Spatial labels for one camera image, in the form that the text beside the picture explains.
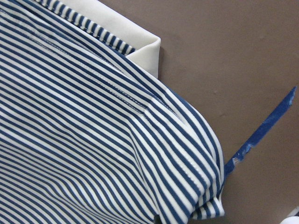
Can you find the navy white striped polo shirt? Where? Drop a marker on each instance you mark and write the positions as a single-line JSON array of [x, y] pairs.
[[89, 137]]

